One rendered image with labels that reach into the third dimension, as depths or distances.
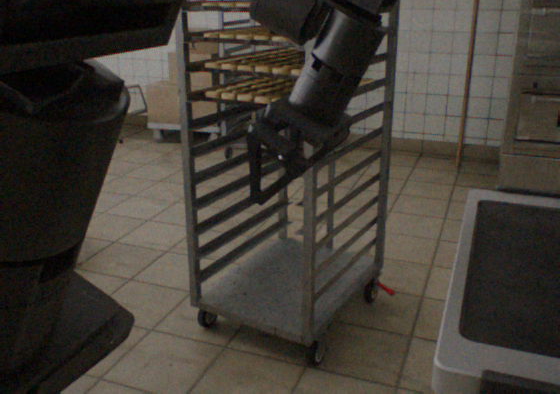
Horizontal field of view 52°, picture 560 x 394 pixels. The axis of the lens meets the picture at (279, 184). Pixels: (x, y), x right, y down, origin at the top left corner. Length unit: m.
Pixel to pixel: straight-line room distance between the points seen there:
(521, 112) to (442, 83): 1.16
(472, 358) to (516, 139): 3.14
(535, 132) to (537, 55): 0.41
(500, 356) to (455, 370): 0.02
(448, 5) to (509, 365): 4.13
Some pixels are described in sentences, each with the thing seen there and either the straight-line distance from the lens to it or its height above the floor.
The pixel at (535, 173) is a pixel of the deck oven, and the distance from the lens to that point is 3.48.
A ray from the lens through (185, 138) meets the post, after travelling 1.87.
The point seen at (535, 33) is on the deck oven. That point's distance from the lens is 3.32.
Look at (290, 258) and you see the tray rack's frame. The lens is 2.37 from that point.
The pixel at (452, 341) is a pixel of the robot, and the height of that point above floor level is 1.04.
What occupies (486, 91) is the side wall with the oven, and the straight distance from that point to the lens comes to 4.40.
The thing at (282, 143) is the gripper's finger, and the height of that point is 1.06.
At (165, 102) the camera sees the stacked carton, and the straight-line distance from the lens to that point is 4.64.
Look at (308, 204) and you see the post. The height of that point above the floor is 0.60.
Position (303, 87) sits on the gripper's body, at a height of 1.10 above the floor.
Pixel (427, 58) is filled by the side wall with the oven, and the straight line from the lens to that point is 4.40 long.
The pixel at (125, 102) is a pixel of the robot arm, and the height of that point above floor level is 1.16.
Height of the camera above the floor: 1.20
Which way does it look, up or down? 19 degrees down
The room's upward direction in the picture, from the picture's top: straight up
